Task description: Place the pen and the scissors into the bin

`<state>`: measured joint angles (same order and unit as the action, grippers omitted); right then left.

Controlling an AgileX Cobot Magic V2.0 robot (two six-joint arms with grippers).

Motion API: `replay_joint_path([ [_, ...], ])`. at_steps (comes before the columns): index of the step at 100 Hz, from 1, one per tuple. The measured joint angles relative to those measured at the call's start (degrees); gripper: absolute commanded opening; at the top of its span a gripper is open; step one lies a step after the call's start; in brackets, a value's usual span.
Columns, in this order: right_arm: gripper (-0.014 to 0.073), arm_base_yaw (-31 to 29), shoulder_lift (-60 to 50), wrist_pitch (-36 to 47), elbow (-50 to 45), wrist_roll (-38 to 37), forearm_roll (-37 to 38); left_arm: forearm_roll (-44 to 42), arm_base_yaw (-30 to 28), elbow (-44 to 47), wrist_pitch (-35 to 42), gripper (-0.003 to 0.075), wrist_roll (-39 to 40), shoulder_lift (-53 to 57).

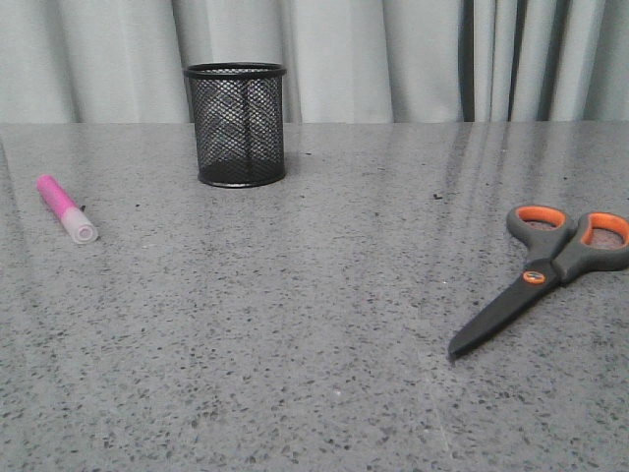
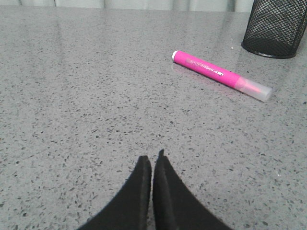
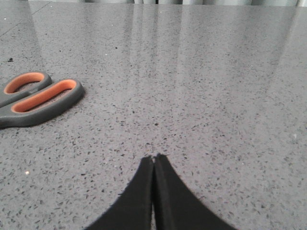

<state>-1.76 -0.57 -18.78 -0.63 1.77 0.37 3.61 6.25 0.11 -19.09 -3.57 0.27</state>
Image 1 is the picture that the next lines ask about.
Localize black mesh pen cup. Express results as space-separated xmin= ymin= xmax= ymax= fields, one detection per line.
xmin=184 ymin=63 xmax=286 ymax=188

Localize pink highlighter pen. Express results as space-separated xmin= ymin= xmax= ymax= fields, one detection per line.
xmin=36 ymin=174 xmax=98 ymax=245

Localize grey pleated curtain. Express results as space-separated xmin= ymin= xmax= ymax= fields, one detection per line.
xmin=1 ymin=1 xmax=628 ymax=123

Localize grey orange handled scissors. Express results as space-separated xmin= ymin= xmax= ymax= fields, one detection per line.
xmin=447 ymin=206 xmax=628 ymax=359

